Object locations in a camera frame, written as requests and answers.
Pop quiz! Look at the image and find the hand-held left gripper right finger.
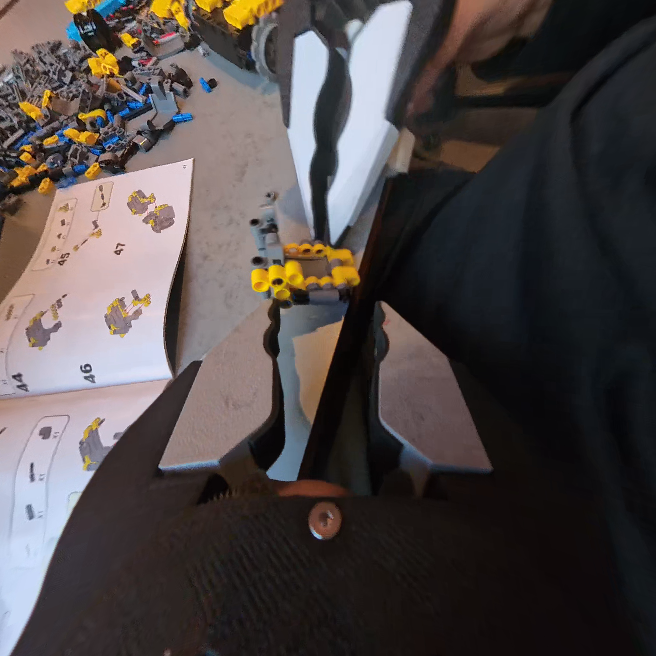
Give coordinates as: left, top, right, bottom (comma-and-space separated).
369, 301, 494, 485

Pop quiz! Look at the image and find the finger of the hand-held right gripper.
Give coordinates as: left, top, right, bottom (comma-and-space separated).
287, 28, 340, 239
325, 0, 415, 246

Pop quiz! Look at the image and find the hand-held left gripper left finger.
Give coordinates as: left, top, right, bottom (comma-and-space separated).
158, 302, 287, 475

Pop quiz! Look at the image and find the yellow five-hole brick beam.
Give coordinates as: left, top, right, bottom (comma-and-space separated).
303, 264, 361, 294
283, 242, 355, 264

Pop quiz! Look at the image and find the grey yellow brick assembly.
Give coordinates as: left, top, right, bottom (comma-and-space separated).
248, 192, 362, 311

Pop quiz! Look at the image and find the person's right hand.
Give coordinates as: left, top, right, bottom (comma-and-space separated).
407, 0, 557, 126

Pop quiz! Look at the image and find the black office chair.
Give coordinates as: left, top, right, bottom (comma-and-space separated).
456, 72, 572, 111

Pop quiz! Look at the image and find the yellow black brick vehicle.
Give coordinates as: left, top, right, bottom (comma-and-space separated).
192, 0, 293, 75

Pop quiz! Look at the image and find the grey sloped brick piece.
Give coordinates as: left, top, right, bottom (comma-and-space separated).
149, 77, 180, 129

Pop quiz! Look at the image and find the person's dark clothing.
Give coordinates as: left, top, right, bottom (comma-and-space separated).
354, 0, 656, 656

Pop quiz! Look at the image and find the open instruction booklet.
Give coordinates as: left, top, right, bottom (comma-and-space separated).
0, 158, 195, 646

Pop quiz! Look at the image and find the blue brick panel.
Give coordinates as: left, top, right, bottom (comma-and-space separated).
67, 0, 129, 42

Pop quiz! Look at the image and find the black round part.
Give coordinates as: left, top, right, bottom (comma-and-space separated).
74, 10, 116, 52

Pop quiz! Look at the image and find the pile of loose brick pieces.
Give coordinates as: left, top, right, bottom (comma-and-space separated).
0, 46, 216, 206

